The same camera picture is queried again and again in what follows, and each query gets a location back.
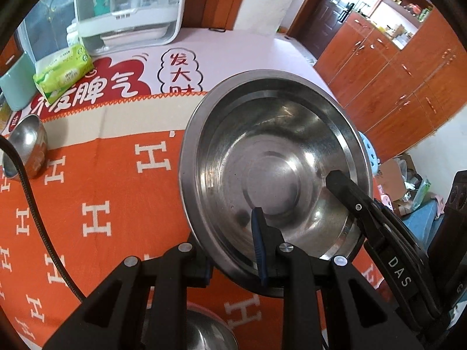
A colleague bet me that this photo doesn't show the small steel bowl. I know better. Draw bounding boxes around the small steel bowl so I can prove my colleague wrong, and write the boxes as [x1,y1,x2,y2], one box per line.
[8,115,48,179]

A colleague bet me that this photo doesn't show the white red-lettered sheet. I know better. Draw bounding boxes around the white red-lettered sheet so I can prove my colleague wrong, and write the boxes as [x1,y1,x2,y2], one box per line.
[2,29,328,141]

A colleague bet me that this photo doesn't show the black cable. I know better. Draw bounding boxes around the black cable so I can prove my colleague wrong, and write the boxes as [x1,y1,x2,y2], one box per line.
[0,135,88,304]

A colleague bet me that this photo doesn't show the wooden wardrobe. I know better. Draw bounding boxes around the wooden wardrobe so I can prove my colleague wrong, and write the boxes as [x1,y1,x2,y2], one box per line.
[315,10,466,161]

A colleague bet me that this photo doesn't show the dark wooden door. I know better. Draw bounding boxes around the dark wooden door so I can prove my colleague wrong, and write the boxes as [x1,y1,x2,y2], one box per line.
[287,0,359,59]

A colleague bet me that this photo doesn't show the mint green container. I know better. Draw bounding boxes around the mint green container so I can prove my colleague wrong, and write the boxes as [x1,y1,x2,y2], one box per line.
[1,52,38,111]

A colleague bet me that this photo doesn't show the blue sofa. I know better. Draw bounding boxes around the blue sofa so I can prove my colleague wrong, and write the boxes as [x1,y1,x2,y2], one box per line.
[402,198,444,250]

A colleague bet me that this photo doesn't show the orange H-pattern blanket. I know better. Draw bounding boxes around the orange H-pattern blanket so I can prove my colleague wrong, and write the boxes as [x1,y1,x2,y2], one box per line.
[0,92,388,350]

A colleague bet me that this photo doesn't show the medium steel bowl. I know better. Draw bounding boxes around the medium steel bowl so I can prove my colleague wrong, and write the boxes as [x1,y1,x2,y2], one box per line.
[143,303,240,350]

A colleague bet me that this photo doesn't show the white plastic storage box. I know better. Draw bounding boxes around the white plastic storage box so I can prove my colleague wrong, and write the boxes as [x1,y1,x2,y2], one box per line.
[74,0,185,56]

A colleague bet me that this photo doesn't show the large steel bowl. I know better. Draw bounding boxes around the large steel bowl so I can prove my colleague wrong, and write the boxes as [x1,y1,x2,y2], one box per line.
[179,70,373,298]

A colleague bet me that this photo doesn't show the green wet wipes pack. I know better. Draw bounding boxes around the green wet wipes pack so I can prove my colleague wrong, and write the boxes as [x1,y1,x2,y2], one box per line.
[33,43,94,104]

